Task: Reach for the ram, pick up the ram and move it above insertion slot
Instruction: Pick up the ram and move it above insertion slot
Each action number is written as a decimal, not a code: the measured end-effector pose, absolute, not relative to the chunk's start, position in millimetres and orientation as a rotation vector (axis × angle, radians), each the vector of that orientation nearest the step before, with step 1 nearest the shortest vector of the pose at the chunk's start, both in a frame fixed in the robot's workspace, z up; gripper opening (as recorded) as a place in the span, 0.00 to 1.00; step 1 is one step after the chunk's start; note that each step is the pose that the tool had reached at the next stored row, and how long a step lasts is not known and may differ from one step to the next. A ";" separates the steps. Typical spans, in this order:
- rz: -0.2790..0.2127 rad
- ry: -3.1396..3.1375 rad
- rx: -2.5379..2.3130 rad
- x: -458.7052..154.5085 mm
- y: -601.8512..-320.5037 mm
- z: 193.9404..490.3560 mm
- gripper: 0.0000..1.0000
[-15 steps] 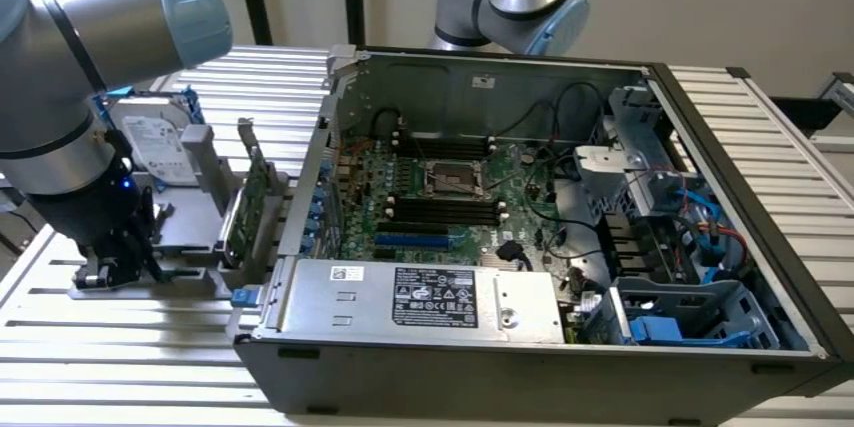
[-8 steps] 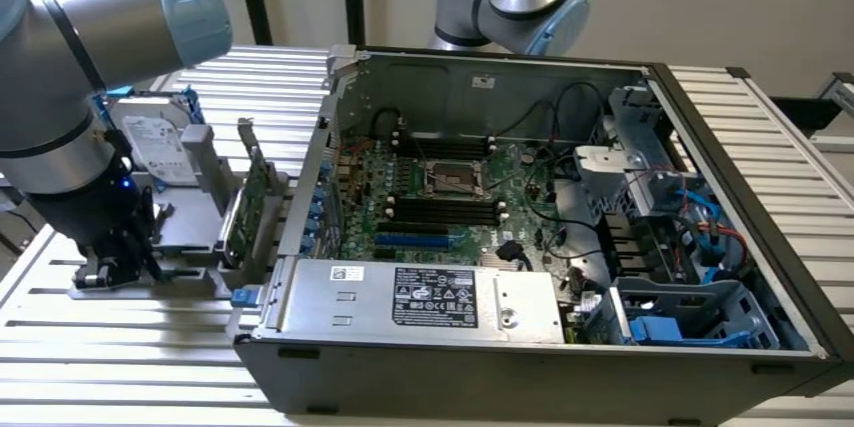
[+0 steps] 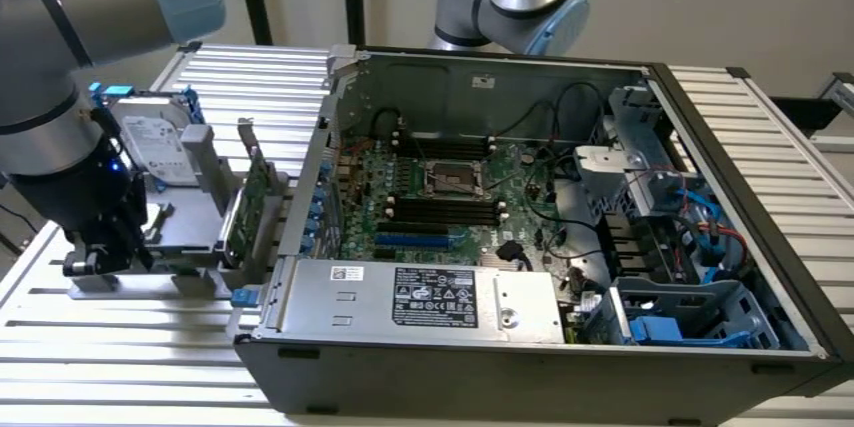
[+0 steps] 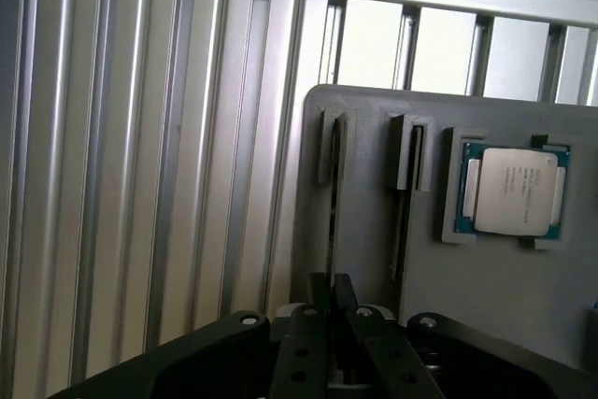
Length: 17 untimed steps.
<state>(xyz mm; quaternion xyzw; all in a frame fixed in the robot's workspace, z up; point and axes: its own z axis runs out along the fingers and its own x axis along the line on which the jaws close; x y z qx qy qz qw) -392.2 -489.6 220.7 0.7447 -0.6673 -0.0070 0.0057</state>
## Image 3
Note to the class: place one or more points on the blue expansion slot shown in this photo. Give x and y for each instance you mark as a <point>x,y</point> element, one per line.
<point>410,240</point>

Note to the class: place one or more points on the black open PC case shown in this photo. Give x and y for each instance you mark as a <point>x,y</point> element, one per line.
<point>467,382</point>

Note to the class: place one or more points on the short black expansion slot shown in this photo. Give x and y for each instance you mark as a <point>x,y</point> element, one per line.
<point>394,253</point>

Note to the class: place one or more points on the green graphics card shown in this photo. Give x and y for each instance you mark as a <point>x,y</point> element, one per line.
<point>248,207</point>

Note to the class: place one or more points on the grey parts rack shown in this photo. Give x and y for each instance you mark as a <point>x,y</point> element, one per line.
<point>200,167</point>

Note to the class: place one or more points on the green motherboard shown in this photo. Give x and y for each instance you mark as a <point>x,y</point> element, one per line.
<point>374,227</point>

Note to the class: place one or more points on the CPU socket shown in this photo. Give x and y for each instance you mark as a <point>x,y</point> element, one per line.
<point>450,178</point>

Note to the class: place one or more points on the blue plastic clip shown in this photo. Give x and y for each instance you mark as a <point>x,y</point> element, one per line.
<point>243,297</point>

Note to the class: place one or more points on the black RAM slot bank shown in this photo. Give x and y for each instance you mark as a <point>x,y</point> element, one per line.
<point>443,210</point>
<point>447,148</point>

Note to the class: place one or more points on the silver power supply unit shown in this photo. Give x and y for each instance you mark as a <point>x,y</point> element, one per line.
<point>374,307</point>

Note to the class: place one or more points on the aluminium profile frame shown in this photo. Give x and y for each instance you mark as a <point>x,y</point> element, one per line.
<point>834,97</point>

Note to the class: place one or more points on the grey drive cage blue latch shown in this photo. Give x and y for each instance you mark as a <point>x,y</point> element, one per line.
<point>694,307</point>

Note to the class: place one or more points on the blue hard disk bracket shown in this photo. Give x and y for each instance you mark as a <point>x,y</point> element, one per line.
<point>114,92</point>

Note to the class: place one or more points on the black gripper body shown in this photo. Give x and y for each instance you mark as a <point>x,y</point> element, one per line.
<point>80,202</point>

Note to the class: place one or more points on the metal disk bay cage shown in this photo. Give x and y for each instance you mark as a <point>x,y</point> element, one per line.
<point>634,147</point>

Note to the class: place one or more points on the silver hard disk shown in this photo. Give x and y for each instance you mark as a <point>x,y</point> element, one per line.
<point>160,147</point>

